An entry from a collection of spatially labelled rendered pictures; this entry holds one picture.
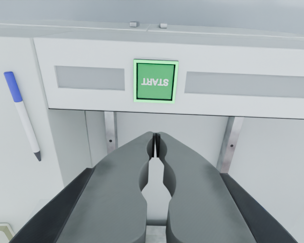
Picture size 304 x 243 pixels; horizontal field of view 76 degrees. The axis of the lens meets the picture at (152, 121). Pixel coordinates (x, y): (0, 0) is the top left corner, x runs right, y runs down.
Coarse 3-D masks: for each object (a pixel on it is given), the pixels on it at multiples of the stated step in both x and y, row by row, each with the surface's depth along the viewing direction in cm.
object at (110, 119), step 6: (108, 114) 40; (114, 114) 41; (108, 120) 41; (114, 120) 42; (108, 126) 42; (114, 126) 42; (108, 132) 42; (114, 132) 42; (108, 138) 43; (114, 138) 43; (108, 144) 44; (114, 144) 44; (108, 150) 44
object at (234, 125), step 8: (232, 120) 41; (240, 120) 41; (232, 128) 41; (240, 128) 41; (224, 136) 45; (232, 136) 42; (224, 144) 45; (232, 144) 43; (224, 152) 45; (232, 152) 44; (224, 160) 45; (216, 168) 50; (224, 168) 47
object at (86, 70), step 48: (48, 48) 24; (96, 48) 24; (144, 48) 24; (192, 48) 24; (240, 48) 24; (288, 48) 24; (48, 96) 27; (96, 96) 27; (192, 96) 27; (240, 96) 27; (288, 96) 27
